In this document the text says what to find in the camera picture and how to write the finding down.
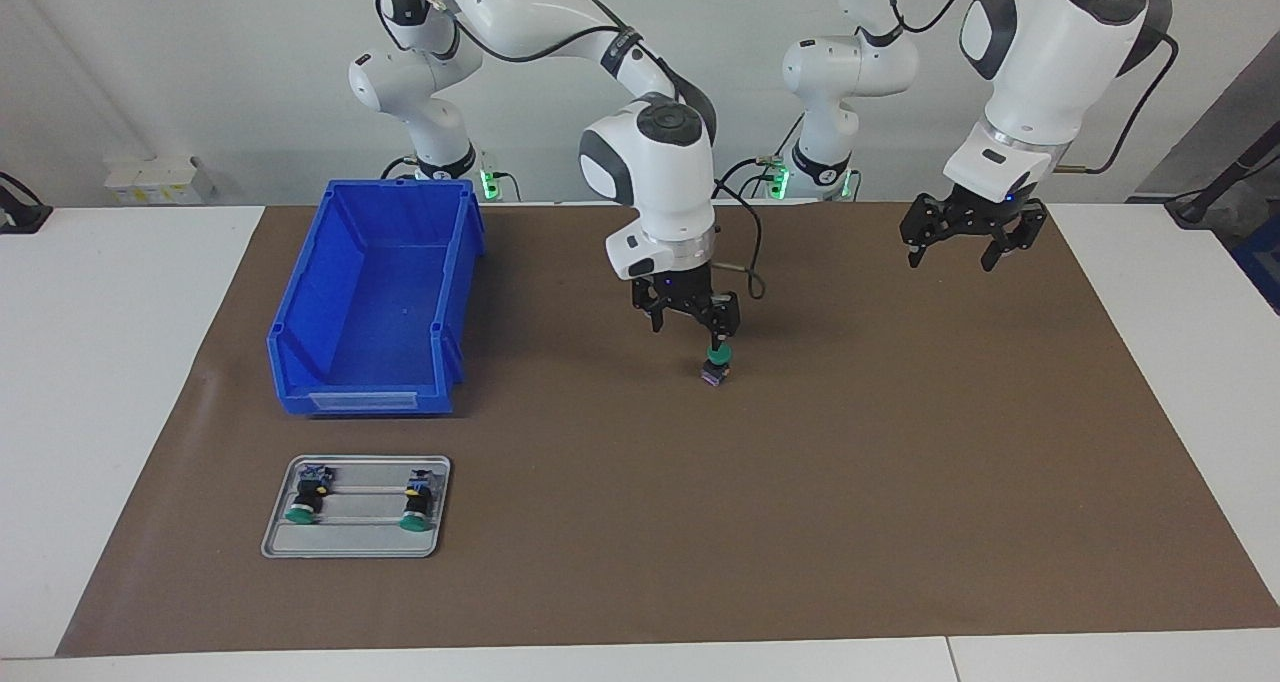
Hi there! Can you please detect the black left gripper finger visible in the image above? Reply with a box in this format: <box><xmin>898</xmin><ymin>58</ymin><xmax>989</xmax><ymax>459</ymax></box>
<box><xmin>899</xmin><ymin>198</ymin><xmax>957</xmax><ymax>269</ymax></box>
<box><xmin>982</xmin><ymin>201</ymin><xmax>1049</xmax><ymax>272</ymax></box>

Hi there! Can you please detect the brown table mat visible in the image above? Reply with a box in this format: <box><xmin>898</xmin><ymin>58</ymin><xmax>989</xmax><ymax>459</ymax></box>
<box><xmin>55</xmin><ymin>200</ymin><xmax>1280</xmax><ymax>659</ymax></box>

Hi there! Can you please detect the black stand pole with foot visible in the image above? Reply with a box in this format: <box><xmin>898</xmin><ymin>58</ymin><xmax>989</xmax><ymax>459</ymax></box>
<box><xmin>1165</xmin><ymin>122</ymin><xmax>1280</xmax><ymax>228</ymax></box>

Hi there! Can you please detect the dark grey partition panel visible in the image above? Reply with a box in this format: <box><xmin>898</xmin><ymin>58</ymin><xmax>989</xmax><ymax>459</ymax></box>
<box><xmin>1130</xmin><ymin>32</ymin><xmax>1280</xmax><ymax>203</ymax></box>

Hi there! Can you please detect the blue plastic box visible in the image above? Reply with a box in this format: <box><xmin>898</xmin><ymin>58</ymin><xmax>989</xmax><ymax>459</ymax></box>
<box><xmin>1232</xmin><ymin>212</ymin><xmax>1280</xmax><ymax>315</ymax></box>

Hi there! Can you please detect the blue plastic storage bin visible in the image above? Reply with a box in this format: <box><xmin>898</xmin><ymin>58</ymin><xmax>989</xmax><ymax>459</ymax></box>
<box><xmin>267</xmin><ymin>178</ymin><xmax>488</xmax><ymax>418</ymax></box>

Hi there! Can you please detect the silver metal tray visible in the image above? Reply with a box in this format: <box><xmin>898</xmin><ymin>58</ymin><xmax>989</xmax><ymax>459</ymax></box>
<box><xmin>261</xmin><ymin>454</ymin><xmax>452</xmax><ymax>560</ymax></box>

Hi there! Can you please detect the black stand foot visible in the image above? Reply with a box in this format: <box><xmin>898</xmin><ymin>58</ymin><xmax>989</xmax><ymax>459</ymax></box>
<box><xmin>0</xmin><ymin>172</ymin><xmax>53</xmax><ymax>235</ymax></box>

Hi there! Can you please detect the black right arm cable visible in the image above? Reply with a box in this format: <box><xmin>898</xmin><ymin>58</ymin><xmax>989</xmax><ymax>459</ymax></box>
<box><xmin>375</xmin><ymin>0</ymin><xmax>766</xmax><ymax>303</ymax></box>

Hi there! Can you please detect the white wall box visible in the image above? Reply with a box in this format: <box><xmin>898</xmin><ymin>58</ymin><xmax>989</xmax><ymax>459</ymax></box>
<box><xmin>105</xmin><ymin>155</ymin><xmax>216</xmax><ymax>206</ymax></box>

